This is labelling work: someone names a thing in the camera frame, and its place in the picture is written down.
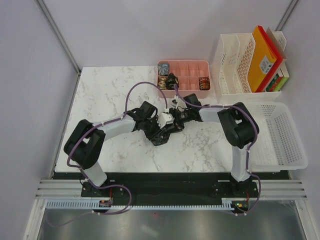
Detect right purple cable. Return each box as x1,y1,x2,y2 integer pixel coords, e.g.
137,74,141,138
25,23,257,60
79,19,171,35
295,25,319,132
172,83,262,217

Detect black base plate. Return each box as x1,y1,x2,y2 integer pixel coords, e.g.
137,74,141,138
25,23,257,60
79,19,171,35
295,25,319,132
53,170,290,215

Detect white slotted cable duct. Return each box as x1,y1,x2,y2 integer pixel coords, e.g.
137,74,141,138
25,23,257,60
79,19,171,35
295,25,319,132
45,199,236,211

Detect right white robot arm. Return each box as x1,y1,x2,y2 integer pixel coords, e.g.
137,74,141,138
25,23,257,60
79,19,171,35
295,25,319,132
172,93,259,197

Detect dark floral patterned tie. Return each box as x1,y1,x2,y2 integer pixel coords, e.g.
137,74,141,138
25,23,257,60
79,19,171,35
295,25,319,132
150,128,179,146

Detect red rolled tie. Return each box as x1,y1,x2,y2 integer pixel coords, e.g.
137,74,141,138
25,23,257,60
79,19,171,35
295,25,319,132
198,77,211,91

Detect black rolled tie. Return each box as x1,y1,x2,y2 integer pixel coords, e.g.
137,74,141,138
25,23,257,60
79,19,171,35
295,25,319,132
165,72,179,90

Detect beige floral rolled tie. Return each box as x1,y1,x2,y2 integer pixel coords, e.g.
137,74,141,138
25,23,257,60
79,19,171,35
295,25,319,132
157,76,167,90

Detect white perforated plastic basket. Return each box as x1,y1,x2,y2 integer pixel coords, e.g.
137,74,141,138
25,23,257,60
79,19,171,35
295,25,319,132
244,101,308,172

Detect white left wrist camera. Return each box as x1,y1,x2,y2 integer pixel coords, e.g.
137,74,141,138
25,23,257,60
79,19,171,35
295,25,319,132
157,108,174,129

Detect grey rolled tie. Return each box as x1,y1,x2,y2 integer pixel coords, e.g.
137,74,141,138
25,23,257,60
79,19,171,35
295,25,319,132
157,62,170,76

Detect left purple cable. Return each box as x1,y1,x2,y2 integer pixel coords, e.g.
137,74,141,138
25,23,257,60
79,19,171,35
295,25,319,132
46,81,169,229

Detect purple cable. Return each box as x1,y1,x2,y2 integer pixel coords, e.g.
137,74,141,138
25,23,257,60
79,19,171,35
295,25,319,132
172,83,262,217
46,81,169,229

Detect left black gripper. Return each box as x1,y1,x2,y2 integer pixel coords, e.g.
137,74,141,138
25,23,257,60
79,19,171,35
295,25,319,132
142,117,166,143

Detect red folder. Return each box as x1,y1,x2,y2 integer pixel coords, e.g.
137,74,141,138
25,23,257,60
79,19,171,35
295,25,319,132
256,30,285,93

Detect orange folder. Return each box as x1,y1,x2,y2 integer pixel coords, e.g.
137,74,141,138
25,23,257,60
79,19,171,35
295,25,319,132
247,25,277,93

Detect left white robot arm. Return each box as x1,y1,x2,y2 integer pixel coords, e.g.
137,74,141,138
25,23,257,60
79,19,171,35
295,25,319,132
63,101,163,197

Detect pink compartment organizer box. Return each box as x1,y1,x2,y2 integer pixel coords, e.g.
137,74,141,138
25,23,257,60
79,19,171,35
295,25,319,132
156,59,213,99

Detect brown cardboard folder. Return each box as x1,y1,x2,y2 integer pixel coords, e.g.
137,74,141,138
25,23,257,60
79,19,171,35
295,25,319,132
266,27,287,61

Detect green book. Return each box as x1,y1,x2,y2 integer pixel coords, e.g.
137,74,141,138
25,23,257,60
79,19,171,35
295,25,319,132
266,74,289,92

